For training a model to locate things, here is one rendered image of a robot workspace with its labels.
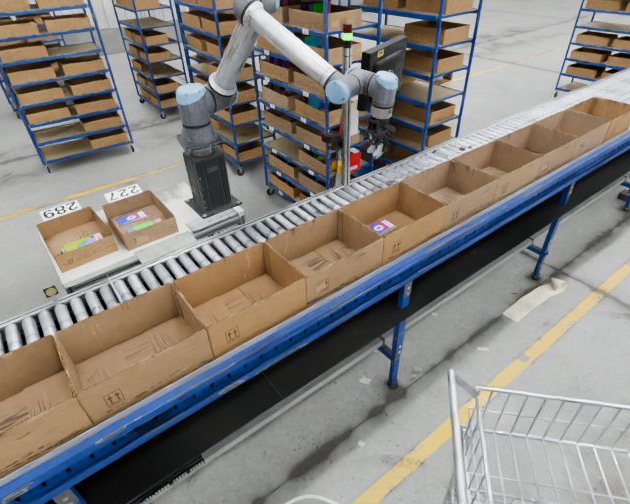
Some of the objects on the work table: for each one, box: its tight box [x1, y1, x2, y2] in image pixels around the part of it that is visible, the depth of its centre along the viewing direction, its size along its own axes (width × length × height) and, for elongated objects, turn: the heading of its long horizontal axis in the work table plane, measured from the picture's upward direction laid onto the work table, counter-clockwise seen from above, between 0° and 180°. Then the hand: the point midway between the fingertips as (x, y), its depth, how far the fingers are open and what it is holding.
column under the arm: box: [182, 146, 243, 219], centre depth 244 cm, size 26×26×33 cm
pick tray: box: [102, 190, 179, 251], centre depth 234 cm, size 28×38×10 cm
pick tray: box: [36, 206, 119, 273], centre depth 221 cm, size 28×38×10 cm
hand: (377, 156), depth 192 cm, fingers closed
